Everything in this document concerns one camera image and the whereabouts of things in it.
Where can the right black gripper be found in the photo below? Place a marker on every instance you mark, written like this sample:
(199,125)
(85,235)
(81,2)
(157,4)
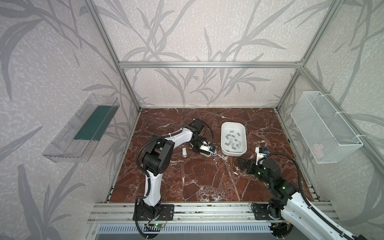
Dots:
(250,165)

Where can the grey white large stapler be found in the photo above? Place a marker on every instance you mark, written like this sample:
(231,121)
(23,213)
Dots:
(205,153)

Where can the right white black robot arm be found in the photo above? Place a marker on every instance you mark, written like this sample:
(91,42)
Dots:
(290,203)

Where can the white wire mesh basket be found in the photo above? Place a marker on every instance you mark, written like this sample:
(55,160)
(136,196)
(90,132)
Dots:
(326,132)

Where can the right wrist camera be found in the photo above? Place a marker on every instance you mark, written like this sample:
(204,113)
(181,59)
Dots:
(261,152)

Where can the clear wall shelf green mat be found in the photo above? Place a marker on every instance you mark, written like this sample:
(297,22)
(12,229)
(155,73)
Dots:
(79,138)

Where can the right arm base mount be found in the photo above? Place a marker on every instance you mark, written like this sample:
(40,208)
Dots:
(264,211)

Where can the small white stapler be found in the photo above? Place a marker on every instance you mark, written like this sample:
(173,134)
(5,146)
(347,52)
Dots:
(184,152)

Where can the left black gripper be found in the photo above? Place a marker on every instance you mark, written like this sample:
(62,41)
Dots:
(197,146)

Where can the green circuit board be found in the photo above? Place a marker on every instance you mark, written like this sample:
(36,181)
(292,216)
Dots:
(155,226)

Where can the white plastic tray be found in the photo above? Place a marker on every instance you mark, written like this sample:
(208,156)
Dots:
(226,126)

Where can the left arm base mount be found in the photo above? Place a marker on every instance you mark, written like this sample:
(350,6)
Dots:
(162,212)

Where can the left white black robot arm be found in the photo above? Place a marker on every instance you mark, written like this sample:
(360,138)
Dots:
(154,158)

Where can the aluminium front rail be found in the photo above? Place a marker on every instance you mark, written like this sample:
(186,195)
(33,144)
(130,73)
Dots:
(198,212)

